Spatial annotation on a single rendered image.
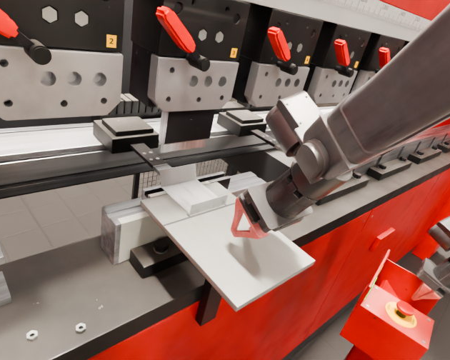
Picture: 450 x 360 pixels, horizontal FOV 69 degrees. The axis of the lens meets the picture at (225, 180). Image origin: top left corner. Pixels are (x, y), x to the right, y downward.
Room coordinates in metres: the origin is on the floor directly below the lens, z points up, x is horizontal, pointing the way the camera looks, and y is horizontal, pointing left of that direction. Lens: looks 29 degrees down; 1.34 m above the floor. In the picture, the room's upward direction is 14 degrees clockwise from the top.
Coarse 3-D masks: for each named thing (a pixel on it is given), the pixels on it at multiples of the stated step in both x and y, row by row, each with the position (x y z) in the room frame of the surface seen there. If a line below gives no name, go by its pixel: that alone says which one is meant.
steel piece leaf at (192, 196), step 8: (176, 184) 0.55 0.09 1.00; (184, 184) 0.56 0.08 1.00; (192, 184) 0.56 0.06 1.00; (200, 184) 0.57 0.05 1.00; (168, 192) 0.52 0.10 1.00; (176, 192) 0.52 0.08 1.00; (184, 192) 0.53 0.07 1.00; (192, 192) 0.54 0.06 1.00; (200, 192) 0.54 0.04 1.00; (208, 192) 0.55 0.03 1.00; (176, 200) 0.50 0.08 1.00; (184, 200) 0.50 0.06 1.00; (192, 200) 0.51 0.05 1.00; (200, 200) 0.52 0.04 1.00; (208, 200) 0.49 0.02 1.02; (216, 200) 0.51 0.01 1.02; (224, 200) 0.52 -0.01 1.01; (184, 208) 0.48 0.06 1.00; (192, 208) 0.47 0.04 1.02; (200, 208) 0.48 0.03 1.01; (208, 208) 0.49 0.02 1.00
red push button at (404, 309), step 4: (396, 304) 0.58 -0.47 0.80; (400, 304) 0.58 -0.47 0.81; (404, 304) 0.58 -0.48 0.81; (408, 304) 0.59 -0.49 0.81; (400, 308) 0.57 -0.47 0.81; (404, 308) 0.57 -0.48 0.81; (408, 308) 0.57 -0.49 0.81; (412, 308) 0.58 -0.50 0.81; (396, 312) 0.58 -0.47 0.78; (400, 312) 0.57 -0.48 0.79; (404, 312) 0.56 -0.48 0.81; (408, 312) 0.56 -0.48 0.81; (412, 312) 0.57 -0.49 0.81; (400, 316) 0.57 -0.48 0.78; (404, 316) 0.57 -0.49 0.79
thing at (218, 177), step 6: (210, 174) 0.63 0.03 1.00; (216, 174) 0.63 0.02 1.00; (222, 174) 0.65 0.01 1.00; (198, 180) 0.60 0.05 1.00; (204, 180) 0.61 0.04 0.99; (210, 180) 0.60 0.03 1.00; (216, 180) 0.61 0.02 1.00; (222, 180) 0.62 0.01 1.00; (228, 180) 0.63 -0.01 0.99; (156, 186) 0.53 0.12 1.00; (228, 186) 0.64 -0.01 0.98; (144, 192) 0.50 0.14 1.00; (150, 192) 0.51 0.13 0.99; (156, 192) 0.52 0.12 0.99; (144, 198) 0.50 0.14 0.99
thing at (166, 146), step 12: (168, 120) 0.51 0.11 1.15; (180, 120) 0.53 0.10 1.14; (192, 120) 0.54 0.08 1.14; (204, 120) 0.57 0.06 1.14; (168, 132) 0.51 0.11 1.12; (180, 132) 0.53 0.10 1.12; (192, 132) 0.55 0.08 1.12; (204, 132) 0.57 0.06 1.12; (168, 144) 0.52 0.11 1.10; (180, 144) 0.54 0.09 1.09; (192, 144) 0.56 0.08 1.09; (204, 144) 0.59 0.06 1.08
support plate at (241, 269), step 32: (224, 192) 0.57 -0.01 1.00; (160, 224) 0.43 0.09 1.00; (192, 224) 0.44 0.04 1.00; (224, 224) 0.46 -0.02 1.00; (192, 256) 0.37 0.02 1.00; (224, 256) 0.38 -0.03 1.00; (256, 256) 0.40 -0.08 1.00; (288, 256) 0.42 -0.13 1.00; (224, 288) 0.32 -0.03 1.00; (256, 288) 0.33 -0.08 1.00
